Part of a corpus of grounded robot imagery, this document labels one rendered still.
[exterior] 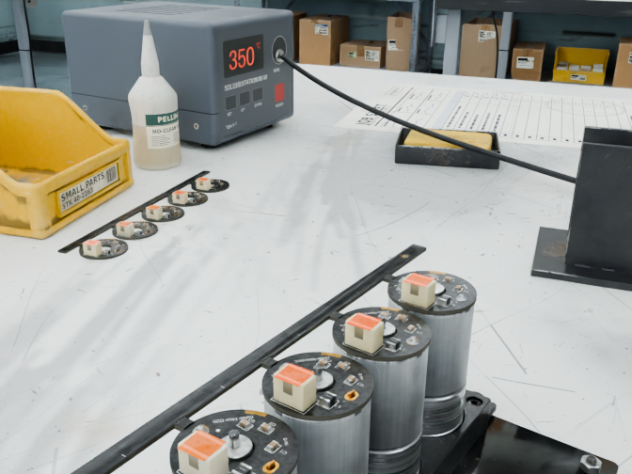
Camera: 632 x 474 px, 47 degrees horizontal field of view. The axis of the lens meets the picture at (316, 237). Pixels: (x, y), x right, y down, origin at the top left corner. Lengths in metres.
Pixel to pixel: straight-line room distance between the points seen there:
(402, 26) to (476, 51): 0.46
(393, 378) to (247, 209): 0.27
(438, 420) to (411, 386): 0.04
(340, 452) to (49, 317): 0.20
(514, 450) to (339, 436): 0.09
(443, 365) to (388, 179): 0.30
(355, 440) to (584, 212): 0.23
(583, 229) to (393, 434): 0.21
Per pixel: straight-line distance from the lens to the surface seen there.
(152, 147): 0.51
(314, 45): 4.67
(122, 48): 0.59
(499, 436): 0.24
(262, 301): 0.33
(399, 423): 0.19
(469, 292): 0.21
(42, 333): 0.32
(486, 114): 0.70
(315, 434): 0.16
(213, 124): 0.54
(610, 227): 0.37
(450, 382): 0.21
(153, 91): 0.51
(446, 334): 0.20
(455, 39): 2.21
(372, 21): 5.00
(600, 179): 0.36
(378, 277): 0.21
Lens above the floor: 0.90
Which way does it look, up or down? 23 degrees down
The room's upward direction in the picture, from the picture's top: 1 degrees clockwise
